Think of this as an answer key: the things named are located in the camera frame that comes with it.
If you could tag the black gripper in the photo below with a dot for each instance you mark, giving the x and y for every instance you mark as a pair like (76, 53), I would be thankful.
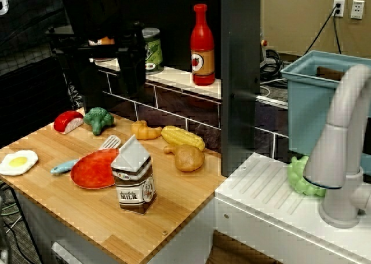
(130, 58)

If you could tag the chocolate milk carton toy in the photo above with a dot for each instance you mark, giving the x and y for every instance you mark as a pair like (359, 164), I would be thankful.
(134, 186)

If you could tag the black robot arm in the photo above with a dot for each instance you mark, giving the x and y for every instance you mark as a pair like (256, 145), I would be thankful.
(95, 21)

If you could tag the green peas toy can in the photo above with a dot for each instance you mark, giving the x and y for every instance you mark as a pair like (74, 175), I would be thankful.
(154, 51)

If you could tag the black kitchen end panel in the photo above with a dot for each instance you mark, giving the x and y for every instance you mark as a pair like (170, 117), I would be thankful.
(91, 87)

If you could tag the green toy broccoli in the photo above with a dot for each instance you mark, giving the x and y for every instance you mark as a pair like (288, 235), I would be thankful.
(98, 119)

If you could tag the white tiled kitchen shelf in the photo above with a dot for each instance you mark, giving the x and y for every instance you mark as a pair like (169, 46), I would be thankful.
(179, 80)

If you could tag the toy croissant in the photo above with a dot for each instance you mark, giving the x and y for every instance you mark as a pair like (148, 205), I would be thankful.
(143, 131)

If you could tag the orange beans toy can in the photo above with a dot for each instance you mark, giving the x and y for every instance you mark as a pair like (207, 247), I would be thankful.
(105, 40)

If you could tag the red white sushi piece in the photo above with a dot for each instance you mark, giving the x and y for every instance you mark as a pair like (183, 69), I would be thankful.
(66, 120)

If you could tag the yellow toy corn cob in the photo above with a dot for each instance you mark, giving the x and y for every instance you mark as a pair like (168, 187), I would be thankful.
(182, 138)

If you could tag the red toy ketchup bottle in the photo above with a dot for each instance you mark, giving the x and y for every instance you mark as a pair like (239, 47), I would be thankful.
(202, 41)

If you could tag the toy chicken drumstick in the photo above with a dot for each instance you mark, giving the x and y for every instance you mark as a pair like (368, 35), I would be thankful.
(188, 159)

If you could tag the red round toy plate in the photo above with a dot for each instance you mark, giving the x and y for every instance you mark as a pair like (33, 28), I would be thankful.
(92, 171)

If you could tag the dark grey kitchen divider panel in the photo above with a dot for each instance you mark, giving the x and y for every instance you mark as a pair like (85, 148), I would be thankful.
(240, 73)

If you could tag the toy fried egg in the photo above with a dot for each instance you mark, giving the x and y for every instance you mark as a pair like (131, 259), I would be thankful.
(18, 162)

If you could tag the red emergency stop button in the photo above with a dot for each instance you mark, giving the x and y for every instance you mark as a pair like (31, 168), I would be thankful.
(263, 43)

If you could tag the white toy sink counter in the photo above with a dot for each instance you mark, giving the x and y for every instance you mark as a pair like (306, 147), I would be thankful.
(261, 206)

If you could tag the light blue plastic bin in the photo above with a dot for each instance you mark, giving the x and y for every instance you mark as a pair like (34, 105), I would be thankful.
(310, 113)

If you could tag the light green toy grapes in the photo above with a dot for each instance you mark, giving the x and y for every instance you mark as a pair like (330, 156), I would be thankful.
(298, 180)

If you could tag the grey toy faucet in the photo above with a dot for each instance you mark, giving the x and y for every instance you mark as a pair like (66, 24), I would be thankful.
(333, 148)

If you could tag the white wall power outlet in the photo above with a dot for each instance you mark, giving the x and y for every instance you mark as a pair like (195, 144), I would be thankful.
(338, 7)

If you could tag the white wall data plate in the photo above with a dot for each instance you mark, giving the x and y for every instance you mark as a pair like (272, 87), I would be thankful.
(357, 9)

